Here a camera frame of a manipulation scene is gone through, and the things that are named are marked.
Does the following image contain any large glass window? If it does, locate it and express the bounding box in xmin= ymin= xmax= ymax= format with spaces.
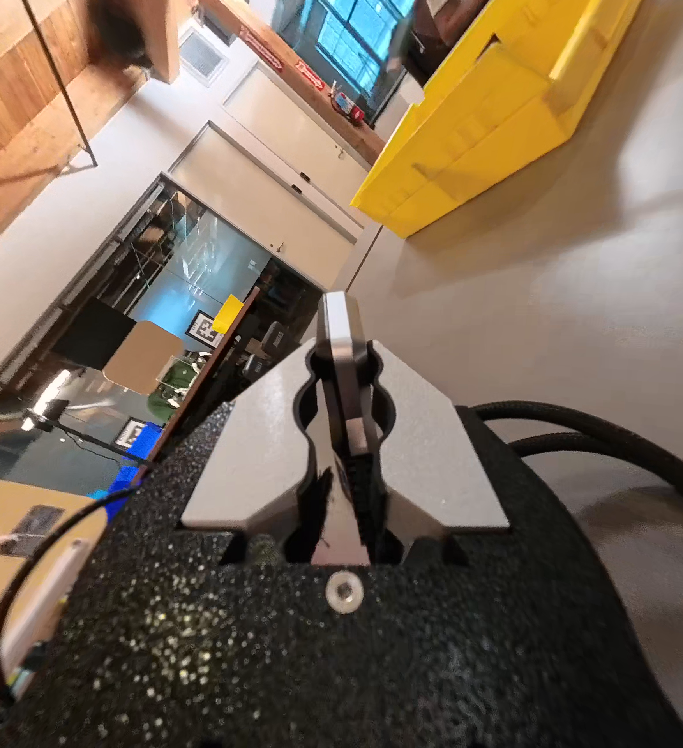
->
xmin=271 ymin=0 xmax=421 ymax=120

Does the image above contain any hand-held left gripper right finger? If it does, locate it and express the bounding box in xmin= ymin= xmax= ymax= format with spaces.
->
xmin=365 ymin=339 xmax=510 ymax=548

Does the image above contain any yellow paper sign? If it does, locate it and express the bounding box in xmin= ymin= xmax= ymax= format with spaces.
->
xmin=212 ymin=294 xmax=244 ymax=334

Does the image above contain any black monitor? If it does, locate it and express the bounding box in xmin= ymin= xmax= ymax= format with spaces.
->
xmin=51 ymin=297 xmax=139 ymax=370

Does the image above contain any red fire extinguisher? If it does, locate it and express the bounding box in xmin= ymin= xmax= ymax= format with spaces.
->
xmin=331 ymin=82 xmax=367 ymax=125

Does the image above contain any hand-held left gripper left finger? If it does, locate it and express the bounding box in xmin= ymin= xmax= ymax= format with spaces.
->
xmin=180 ymin=340 xmax=321 ymax=550

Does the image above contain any grey port hub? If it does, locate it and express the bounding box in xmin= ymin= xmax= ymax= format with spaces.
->
xmin=312 ymin=291 xmax=384 ymax=566

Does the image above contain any printed marker tag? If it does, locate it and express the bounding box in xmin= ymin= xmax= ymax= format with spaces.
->
xmin=186 ymin=311 xmax=223 ymax=351
xmin=115 ymin=418 xmax=147 ymax=453

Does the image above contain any white wall vent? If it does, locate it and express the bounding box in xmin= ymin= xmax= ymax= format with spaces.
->
xmin=178 ymin=26 xmax=229 ymax=88

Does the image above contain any thick black braided cable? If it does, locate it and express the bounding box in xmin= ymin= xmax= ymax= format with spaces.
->
xmin=471 ymin=400 xmax=683 ymax=503
xmin=508 ymin=435 xmax=683 ymax=529

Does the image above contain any yellow plastic bin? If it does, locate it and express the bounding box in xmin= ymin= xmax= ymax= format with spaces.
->
xmin=350 ymin=0 xmax=646 ymax=237

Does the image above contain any stack of blue bins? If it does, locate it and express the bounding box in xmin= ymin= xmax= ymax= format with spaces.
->
xmin=106 ymin=422 xmax=164 ymax=506

